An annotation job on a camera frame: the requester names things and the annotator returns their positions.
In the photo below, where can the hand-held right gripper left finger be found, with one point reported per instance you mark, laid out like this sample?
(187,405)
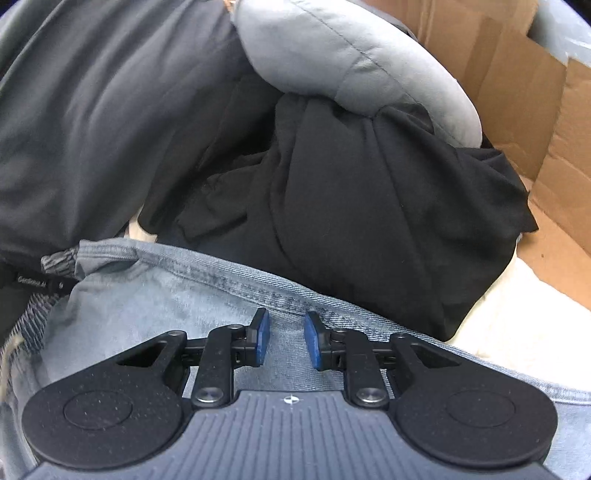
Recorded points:
(262,341)

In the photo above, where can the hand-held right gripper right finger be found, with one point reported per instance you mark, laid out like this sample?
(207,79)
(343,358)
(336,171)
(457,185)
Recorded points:
(314,341)

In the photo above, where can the blue denim pants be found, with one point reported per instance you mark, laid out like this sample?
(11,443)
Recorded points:
(161,304)

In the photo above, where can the black garment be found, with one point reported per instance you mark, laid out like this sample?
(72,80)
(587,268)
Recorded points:
(351,207)

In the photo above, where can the cream bear-print bedsheet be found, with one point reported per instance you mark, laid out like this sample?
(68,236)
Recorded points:
(521,318)

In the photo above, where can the grey neck pillow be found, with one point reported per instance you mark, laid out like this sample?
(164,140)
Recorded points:
(351,55)

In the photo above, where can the brown cardboard box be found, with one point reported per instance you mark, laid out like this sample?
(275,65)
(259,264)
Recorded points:
(531,92)

